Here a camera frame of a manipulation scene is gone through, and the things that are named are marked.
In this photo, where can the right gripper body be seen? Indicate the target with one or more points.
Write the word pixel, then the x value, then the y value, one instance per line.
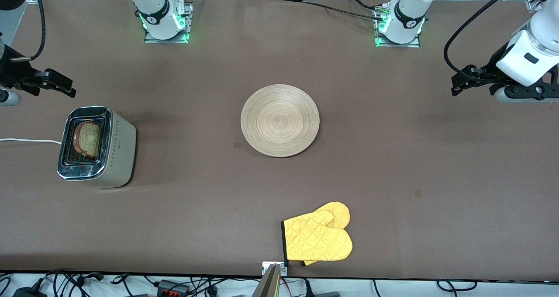
pixel 13 72

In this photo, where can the slice of bread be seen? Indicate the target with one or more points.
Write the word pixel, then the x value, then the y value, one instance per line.
pixel 89 139

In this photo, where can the round wooden plate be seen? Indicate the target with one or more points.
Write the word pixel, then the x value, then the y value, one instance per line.
pixel 279 121

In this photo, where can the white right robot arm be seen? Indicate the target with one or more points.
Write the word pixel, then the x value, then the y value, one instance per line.
pixel 153 8

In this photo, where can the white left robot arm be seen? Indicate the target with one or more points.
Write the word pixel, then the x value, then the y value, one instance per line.
pixel 406 17

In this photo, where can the silver and beige toaster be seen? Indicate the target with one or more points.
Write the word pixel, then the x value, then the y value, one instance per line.
pixel 120 153

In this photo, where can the yellow quilted oven mitt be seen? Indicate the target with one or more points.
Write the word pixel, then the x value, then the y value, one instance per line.
pixel 319 236

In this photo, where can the red and black connector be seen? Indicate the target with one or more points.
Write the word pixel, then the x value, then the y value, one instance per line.
pixel 172 287

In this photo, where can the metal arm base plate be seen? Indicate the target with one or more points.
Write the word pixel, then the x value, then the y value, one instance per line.
pixel 185 30
pixel 415 41

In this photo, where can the metal table edge bracket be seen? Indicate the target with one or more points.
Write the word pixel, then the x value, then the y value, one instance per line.
pixel 284 268

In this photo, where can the aluminium camera post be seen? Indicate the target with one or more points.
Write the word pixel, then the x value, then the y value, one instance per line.
pixel 268 284

